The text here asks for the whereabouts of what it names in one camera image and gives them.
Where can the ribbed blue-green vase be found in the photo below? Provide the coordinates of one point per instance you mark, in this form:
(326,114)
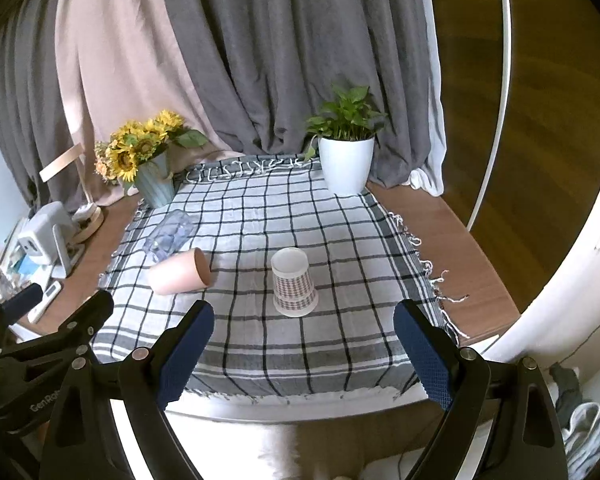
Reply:
(156,185)

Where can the wooden desk lamp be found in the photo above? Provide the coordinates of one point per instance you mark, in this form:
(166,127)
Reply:
(60,162)

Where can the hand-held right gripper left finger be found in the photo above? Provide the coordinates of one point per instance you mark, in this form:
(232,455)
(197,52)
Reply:
(185,355)

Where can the pink cup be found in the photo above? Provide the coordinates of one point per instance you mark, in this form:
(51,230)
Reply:
(177,275)

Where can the white plant pot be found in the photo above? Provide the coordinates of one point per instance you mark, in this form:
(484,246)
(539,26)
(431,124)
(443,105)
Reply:
(346,165)

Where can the white remote control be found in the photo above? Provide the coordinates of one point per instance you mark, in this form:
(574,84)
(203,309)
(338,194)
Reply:
(47,297)

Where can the plaid tablecloth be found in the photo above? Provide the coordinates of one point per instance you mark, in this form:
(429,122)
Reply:
(330,260)

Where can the grey curtain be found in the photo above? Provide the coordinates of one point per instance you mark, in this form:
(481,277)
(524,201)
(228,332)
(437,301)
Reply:
(25,110)
(290,60)

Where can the white desktop device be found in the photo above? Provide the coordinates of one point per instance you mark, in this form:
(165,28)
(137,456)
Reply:
(45,225)

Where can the grey and white clothing pile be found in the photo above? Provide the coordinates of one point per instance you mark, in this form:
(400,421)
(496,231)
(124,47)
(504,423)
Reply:
(587,427)

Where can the clear plastic cup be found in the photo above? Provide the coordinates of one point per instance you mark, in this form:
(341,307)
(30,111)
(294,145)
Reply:
(170,235)

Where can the green leafy plant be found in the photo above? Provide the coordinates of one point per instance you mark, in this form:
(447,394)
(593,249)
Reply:
(347,115)

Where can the sunflower bouquet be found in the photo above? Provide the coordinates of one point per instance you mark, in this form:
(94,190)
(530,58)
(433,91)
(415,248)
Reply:
(130,145)

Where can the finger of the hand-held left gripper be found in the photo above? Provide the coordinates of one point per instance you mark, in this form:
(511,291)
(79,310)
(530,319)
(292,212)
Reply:
(21,300)
(87,312)

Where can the white curved pole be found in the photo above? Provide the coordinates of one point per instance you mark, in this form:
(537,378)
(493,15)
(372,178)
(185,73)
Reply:
(502,60)

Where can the checked pattern paper cup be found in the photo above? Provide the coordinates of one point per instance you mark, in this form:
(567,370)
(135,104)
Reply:
(294,290)

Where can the pink curtain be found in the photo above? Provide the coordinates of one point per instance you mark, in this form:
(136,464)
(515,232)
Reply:
(125,70)

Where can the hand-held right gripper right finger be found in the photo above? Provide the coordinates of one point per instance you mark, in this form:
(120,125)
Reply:
(425,355)

